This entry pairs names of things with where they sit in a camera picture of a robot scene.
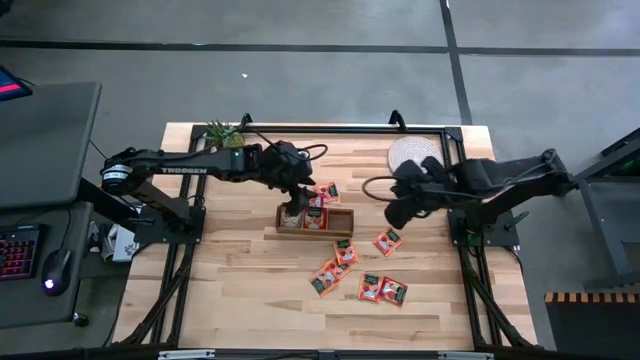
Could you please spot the small black knob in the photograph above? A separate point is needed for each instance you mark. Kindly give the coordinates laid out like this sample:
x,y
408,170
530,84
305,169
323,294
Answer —
x,y
80,320

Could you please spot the silver frame bracket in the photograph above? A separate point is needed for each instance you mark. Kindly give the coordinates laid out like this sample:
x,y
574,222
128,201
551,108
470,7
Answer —
x,y
465,355
185,354

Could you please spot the backlit keyboard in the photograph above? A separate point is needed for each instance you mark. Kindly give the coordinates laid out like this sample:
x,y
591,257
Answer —
x,y
20,252

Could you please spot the red tea packet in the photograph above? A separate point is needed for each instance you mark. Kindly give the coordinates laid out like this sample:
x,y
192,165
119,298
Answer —
x,y
393,291
316,218
315,200

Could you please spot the computer monitor with red banner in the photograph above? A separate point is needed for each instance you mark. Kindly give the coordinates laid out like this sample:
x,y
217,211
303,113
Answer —
x,y
12,85

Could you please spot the red green snack packet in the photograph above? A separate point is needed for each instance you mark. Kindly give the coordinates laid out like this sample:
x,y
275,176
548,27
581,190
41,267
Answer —
x,y
324,282

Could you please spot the white patterned box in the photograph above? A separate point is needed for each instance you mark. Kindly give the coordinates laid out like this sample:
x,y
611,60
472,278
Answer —
x,y
122,245

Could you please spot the black box with striped edge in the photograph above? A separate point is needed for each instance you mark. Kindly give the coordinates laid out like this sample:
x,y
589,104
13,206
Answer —
x,y
590,330

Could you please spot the orange tea packet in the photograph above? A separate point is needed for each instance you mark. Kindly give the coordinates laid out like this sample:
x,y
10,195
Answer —
x,y
330,192
388,241
346,252
337,267
370,287

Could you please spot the dark computer desk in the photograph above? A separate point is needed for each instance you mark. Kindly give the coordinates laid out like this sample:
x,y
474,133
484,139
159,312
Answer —
x,y
30,310

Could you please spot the black computer mouse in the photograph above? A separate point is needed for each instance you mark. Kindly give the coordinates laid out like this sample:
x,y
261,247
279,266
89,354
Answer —
x,y
56,272

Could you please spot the wooden compartment tea box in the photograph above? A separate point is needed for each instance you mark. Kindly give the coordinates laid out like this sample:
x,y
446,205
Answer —
x,y
342,222

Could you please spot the white woven round placemat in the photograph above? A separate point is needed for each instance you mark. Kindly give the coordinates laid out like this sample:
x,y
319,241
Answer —
x,y
412,150

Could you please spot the black aluminium rig frame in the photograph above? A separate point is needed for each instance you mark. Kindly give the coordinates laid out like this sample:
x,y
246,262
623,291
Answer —
x,y
350,129

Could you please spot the black metal cart frame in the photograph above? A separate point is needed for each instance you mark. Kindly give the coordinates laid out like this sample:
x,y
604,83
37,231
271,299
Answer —
x,y
597,225

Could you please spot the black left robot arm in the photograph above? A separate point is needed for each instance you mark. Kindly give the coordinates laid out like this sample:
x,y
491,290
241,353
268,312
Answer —
x,y
190,167

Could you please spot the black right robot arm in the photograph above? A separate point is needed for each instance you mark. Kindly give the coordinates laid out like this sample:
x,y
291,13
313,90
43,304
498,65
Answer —
x,y
515,180

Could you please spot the grey desk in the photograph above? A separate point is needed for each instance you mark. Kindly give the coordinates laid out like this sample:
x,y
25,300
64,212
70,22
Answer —
x,y
50,145

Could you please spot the potted succulent plant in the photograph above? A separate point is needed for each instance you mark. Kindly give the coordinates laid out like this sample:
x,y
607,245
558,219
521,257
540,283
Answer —
x,y
225,135

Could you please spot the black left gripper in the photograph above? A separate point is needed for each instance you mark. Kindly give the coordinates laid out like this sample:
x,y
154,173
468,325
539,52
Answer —
x,y
282,165

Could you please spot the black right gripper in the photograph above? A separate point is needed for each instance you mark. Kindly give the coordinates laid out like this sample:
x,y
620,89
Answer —
x,y
435,187

